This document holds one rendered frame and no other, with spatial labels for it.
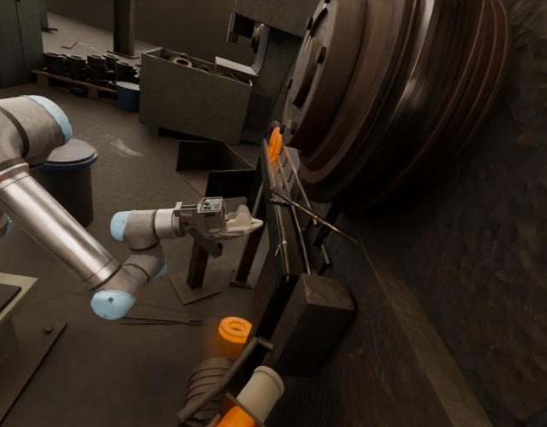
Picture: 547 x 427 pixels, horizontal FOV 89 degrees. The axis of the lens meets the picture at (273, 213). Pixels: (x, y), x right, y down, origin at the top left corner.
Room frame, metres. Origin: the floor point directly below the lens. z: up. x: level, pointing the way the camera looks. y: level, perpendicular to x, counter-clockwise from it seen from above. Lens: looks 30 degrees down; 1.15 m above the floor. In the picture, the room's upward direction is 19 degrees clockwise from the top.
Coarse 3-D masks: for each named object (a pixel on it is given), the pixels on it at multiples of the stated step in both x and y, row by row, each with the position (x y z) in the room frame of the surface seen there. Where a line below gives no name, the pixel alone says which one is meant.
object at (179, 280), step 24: (192, 144) 1.07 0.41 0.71; (216, 144) 1.16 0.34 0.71; (192, 168) 1.09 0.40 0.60; (216, 168) 1.17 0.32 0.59; (240, 168) 1.07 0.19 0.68; (216, 192) 0.89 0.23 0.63; (240, 192) 0.97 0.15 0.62; (192, 264) 0.98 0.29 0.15; (192, 288) 0.97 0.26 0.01; (216, 288) 1.02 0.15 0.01
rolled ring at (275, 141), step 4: (276, 128) 1.50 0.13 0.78; (276, 132) 1.46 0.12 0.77; (272, 136) 1.55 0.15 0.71; (276, 136) 1.43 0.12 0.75; (280, 136) 1.44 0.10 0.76; (272, 140) 1.55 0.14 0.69; (276, 140) 1.42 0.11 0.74; (280, 140) 1.43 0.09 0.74; (272, 144) 1.55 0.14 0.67; (276, 144) 1.41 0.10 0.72; (280, 144) 1.42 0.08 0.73; (268, 148) 1.54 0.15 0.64; (272, 148) 1.54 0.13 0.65; (276, 148) 1.41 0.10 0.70; (268, 152) 1.51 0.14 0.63; (272, 152) 1.41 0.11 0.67; (276, 152) 1.41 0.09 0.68; (272, 156) 1.41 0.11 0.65; (276, 156) 1.42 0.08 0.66; (272, 160) 1.43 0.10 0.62
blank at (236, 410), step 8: (232, 408) 0.17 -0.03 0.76; (240, 408) 0.18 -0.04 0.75; (224, 416) 0.16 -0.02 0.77; (232, 416) 0.16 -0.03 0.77; (240, 416) 0.17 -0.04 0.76; (248, 416) 0.18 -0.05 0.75; (224, 424) 0.15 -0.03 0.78; (232, 424) 0.15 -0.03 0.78; (240, 424) 0.16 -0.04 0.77; (248, 424) 0.16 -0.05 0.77
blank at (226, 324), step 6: (228, 318) 0.85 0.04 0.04; (234, 318) 0.86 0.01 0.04; (222, 324) 0.79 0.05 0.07; (228, 324) 0.80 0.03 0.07; (234, 324) 0.83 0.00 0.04; (240, 324) 0.84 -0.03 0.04; (246, 324) 0.84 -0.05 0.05; (222, 330) 0.76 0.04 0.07; (228, 330) 0.76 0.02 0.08; (234, 330) 0.77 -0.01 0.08; (240, 330) 0.78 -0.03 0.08; (246, 330) 0.80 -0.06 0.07; (228, 336) 0.74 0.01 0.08; (234, 336) 0.74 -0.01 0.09; (240, 336) 0.75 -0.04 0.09; (246, 336) 0.76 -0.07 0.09; (240, 342) 0.74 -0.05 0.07
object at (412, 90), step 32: (448, 0) 0.44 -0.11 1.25; (416, 32) 0.43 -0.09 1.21; (448, 32) 0.43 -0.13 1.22; (416, 64) 0.39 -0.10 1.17; (448, 64) 0.42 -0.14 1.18; (416, 96) 0.40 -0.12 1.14; (384, 128) 0.39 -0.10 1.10; (416, 128) 0.41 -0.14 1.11; (352, 160) 0.44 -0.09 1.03; (384, 160) 0.41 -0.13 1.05; (320, 192) 0.51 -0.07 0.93; (352, 192) 0.45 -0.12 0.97
